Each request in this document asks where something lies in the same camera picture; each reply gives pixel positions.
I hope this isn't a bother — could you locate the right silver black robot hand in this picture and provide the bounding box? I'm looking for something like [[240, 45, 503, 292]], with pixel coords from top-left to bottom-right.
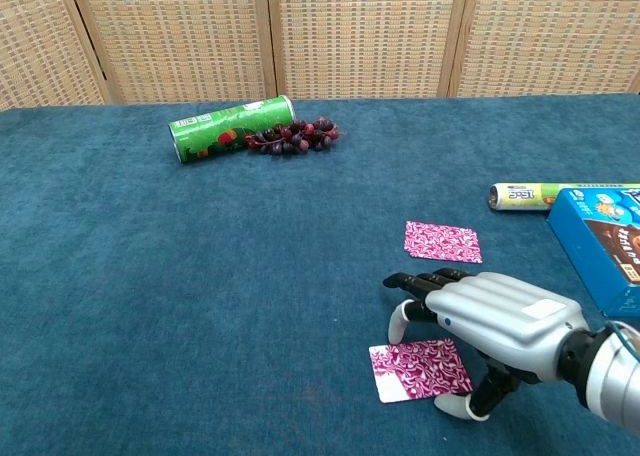
[[382, 269, 591, 422]]

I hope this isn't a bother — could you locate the cling film roll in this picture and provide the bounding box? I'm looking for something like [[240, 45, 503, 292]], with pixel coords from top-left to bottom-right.
[[488, 181, 640, 214]]

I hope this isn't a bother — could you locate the blue cookie box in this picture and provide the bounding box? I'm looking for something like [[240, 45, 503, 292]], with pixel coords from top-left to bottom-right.
[[545, 186, 640, 320]]

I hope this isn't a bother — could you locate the dark red grape bunch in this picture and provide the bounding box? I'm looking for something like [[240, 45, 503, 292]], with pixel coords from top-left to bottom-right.
[[243, 116, 346, 157]]

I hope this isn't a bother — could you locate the woven bamboo screen panel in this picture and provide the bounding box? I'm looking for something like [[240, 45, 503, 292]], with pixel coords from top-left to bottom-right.
[[54, 0, 279, 105], [0, 0, 114, 111], [252, 0, 471, 101], [447, 0, 640, 99]]

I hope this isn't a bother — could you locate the green chip can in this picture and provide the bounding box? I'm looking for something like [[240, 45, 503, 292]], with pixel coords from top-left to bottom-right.
[[168, 94, 296, 167]]

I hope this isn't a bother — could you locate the blue felt table mat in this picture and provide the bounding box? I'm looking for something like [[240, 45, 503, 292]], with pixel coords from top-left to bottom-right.
[[0, 93, 640, 456]]

